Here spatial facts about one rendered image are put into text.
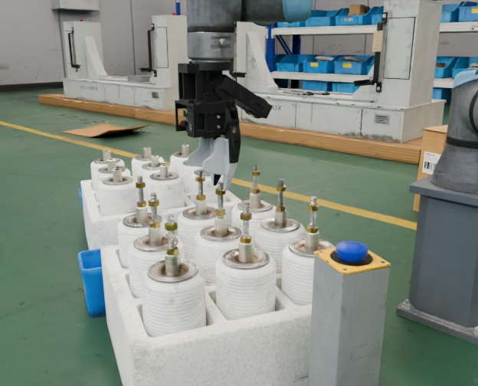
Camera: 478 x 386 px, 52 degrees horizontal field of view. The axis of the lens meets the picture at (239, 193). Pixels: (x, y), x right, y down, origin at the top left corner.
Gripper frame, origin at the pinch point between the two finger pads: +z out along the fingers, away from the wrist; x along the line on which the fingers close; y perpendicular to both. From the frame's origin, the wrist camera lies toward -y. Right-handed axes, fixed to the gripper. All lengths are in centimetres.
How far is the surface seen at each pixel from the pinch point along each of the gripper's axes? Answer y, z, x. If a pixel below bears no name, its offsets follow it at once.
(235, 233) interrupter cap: -1.2, 9.6, 2.1
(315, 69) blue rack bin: -351, 5, -402
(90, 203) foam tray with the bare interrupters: 11, 17, -52
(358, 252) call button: -1.5, 2.1, 31.5
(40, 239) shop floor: 21, 35, -80
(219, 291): 7.3, 14.3, 11.5
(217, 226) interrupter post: 1.5, 8.2, 0.5
